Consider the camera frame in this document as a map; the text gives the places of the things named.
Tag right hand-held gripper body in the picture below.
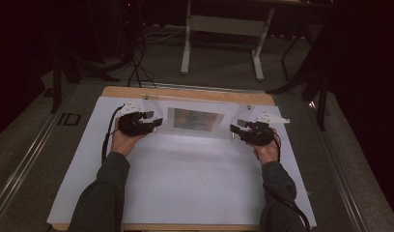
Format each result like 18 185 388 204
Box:
239 111 292 147

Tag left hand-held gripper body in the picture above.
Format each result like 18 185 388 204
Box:
116 101 155 137

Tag clear acrylic picture frame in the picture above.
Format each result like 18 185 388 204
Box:
140 93 255 141

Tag person's left hand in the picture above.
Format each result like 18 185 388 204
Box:
110 127 149 159

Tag person's right hand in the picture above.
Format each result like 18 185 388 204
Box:
247 137 282 166

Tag blurry colour photo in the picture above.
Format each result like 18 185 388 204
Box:
167 106 226 133

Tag wooden table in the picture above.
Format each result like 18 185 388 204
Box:
50 85 277 232

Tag white work board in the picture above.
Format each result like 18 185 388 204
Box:
45 95 318 227

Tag black metal stand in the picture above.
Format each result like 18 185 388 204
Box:
49 0 123 114
267 18 335 132

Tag dark curtain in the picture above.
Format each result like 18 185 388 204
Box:
326 0 394 224
0 0 58 140

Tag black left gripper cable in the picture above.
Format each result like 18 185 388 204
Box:
100 103 126 163

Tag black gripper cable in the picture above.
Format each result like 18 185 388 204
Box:
269 130 313 232
100 103 126 163

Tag black floor cables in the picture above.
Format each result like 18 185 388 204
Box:
127 30 158 89

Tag white floor cable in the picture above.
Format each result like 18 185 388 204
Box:
142 24 187 45

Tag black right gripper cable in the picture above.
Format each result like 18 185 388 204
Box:
269 130 313 232

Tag white desk frame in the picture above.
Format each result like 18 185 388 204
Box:
180 0 277 82

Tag metal floor rail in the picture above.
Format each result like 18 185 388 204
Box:
308 101 371 232
0 92 77 220

